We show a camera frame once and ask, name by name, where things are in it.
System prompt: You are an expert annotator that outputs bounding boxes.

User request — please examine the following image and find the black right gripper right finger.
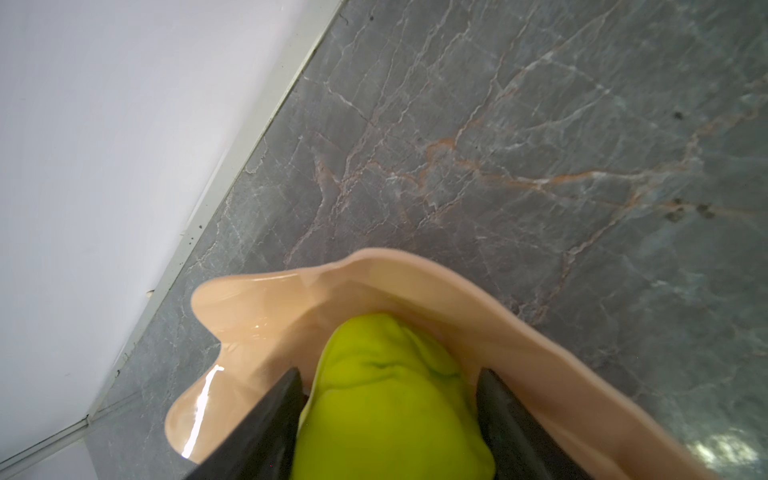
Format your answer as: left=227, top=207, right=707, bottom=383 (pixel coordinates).
left=476, top=368, right=591, bottom=480

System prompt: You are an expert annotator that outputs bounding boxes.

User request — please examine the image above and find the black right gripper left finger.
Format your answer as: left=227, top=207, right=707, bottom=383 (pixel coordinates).
left=187, top=367, right=306, bottom=480

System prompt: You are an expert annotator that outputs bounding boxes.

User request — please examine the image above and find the green chayote pear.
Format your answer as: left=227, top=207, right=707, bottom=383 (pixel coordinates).
left=291, top=314, right=496, bottom=479

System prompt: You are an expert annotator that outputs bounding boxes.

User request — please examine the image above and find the peach wavy fruit plate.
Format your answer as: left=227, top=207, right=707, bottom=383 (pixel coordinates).
left=165, top=248, right=711, bottom=479

